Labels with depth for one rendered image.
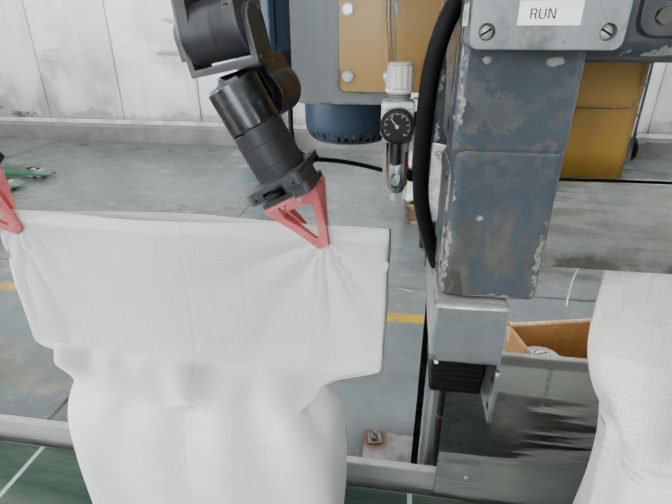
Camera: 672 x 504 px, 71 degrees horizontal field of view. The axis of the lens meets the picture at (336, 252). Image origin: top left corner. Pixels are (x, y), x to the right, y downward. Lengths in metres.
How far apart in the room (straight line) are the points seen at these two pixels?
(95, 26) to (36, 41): 0.81
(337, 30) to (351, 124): 0.14
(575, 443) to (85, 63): 6.36
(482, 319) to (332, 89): 0.45
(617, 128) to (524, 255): 0.34
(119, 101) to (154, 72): 0.61
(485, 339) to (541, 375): 0.55
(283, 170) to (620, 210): 0.34
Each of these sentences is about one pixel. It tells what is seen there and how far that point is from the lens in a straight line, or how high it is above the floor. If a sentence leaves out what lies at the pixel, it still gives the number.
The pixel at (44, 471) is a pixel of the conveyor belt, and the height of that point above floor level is 0.38.
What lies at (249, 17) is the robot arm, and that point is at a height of 1.26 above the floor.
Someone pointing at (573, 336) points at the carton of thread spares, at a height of 0.17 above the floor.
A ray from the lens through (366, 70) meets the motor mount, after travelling 0.70.
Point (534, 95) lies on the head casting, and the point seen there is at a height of 1.21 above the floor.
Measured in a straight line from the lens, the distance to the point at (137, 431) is 0.71.
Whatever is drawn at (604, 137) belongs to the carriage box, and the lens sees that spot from 0.67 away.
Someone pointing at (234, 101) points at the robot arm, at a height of 1.19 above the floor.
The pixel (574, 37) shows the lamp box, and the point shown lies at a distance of 0.28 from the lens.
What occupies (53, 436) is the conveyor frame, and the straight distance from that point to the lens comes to 1.36.
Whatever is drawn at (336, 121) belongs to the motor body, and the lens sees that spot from 0.75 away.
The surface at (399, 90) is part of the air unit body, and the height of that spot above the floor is 1.19.
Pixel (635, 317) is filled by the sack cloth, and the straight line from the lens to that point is 0.62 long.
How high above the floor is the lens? 1.25
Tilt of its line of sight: 25 degrees down
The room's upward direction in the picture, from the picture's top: straight up
